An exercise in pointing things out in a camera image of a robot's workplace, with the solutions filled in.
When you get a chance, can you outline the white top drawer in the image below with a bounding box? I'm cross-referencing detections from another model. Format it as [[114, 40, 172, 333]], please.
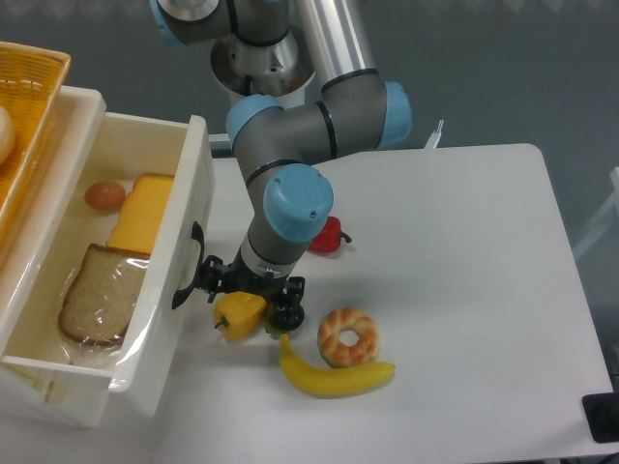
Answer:
[[1, 114, 214, 426]]

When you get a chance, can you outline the glazed bread ring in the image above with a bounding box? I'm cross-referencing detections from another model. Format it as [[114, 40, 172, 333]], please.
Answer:
[[316, 306, 382, 369]]

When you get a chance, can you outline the yellow banana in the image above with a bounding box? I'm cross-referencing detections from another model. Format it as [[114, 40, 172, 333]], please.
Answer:
[[280, 333, 396, 398]]

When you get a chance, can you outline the brown egg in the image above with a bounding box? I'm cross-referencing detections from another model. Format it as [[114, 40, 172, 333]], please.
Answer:
[[84, 181, 126, 211]]

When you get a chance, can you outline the black device at edge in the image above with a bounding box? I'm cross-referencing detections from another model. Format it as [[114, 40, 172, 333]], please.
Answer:
[[581, 392, 619, 444]]

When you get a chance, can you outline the brown bread slice wrapped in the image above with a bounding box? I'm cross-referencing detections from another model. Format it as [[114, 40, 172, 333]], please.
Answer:
[[58, 244, 150, 347]]

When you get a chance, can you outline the red bell pepper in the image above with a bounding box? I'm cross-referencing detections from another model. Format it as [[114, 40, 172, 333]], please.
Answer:
[[309, 216, 352, 253]]

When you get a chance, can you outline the white bread roll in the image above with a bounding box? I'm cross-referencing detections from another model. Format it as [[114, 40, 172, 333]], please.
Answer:
[[0, 106, 15, 163]]

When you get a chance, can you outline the white table frame bracket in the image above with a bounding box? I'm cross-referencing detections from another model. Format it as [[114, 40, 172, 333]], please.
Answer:
[[424, 119, 445, 150]]

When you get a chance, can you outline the yellow bell pepper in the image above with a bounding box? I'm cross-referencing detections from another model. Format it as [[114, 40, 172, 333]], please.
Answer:
[[213, 292, 267, 341]]

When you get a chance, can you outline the yellow cake slice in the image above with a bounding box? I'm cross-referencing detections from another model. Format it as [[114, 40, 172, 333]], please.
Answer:
[[105, 174, 174, 254]]

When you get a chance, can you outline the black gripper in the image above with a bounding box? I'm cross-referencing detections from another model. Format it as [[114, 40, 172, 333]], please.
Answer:
[[194, 255, 306, 331]]

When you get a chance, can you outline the yellow woven basket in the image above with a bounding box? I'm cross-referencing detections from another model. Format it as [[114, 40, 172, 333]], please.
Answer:
[[1, 42, 71, 239]]

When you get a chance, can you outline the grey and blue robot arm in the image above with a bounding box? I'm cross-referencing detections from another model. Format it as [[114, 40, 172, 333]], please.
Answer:
[[151, 1, 412, 333]]

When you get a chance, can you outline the white drawer cabinet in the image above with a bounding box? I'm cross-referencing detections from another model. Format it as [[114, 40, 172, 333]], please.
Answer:
[[1, 86, 105, 349]]

